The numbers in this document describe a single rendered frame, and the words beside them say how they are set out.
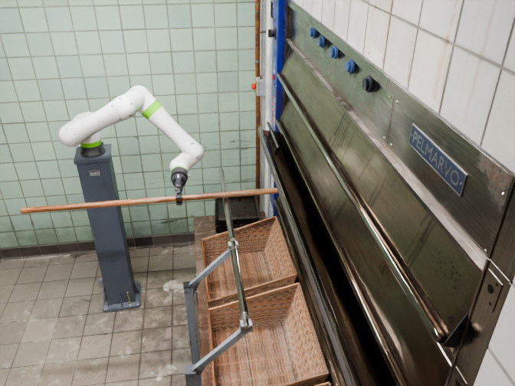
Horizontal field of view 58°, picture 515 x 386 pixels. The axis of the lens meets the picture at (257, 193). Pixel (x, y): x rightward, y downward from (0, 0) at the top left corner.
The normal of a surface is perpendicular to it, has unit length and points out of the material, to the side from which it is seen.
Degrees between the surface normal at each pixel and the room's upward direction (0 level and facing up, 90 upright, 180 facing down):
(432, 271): 70
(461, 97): 90
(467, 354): 90
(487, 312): 90
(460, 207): 90
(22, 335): 0
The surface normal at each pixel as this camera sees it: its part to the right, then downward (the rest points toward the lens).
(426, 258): -0.93, -0.22
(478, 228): -0.99, 0.07
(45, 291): 0.00, -0.85
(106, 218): 0.22, 0.51
